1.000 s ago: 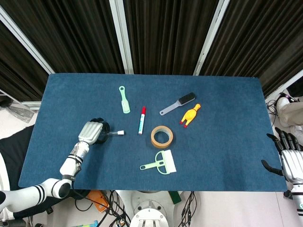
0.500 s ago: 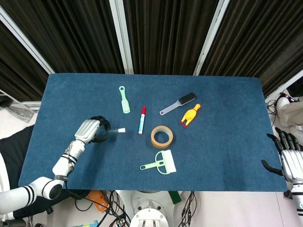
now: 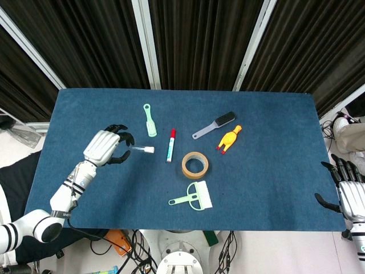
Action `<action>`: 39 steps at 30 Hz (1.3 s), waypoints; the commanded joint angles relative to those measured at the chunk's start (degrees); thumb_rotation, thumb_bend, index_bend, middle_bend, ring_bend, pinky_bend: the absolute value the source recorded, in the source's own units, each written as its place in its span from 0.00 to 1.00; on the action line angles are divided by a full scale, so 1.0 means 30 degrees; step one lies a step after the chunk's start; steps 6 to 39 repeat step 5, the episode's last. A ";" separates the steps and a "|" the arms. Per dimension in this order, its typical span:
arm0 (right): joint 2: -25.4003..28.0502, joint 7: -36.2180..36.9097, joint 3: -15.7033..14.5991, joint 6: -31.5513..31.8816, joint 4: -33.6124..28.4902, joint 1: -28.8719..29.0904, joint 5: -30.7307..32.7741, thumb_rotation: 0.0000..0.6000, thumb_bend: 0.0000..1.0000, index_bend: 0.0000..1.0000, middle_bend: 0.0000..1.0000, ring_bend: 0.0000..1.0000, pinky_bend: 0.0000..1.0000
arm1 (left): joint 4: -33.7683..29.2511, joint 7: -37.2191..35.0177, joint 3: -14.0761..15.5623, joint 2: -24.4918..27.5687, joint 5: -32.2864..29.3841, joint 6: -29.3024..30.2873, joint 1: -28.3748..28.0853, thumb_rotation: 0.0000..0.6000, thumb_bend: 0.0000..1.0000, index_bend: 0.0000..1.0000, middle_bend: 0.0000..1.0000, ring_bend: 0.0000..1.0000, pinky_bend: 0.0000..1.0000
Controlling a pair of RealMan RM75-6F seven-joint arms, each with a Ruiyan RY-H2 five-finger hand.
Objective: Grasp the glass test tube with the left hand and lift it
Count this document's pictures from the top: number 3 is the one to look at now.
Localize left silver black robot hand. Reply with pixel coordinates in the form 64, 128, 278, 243
82, 124, 135, 167

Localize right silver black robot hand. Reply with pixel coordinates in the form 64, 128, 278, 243
314, 153, 365, 220

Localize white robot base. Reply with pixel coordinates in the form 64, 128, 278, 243
141, 229, 220, 274

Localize person shoe and trouser leg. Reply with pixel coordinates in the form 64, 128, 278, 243
332, 115, 365, 155

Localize red capped white marker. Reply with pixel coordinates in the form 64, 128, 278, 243
166, 128, 177, 163

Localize blue table cloth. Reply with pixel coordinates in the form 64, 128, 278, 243
24, 88, 348, 232

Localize yellow packing tape roll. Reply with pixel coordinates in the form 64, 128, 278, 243
181, 151, 209, 180

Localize green wide brush white bristles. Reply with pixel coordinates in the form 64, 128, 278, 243
168, 180, 214, 212

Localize grey brush black bristles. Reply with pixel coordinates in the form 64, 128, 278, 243
192, 111, 237, 140

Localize yellow rubber chicken toy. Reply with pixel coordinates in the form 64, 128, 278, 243
216, 124, 243, 155

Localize black curtain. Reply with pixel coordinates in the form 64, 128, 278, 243
0, 0, 365, 123

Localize green rectangular block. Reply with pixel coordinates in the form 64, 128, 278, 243
202, 230, 220, 247

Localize small green handled brush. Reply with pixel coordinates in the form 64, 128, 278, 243
143, 103, 158, 138

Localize white curtain frame post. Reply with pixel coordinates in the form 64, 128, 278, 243
131, 0, 162, 90
232, 0, 278, 92
0, 7, 67, 90
319, 84, 365, 125

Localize black cable bundle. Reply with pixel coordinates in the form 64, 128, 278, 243
67, 219, 159, 274

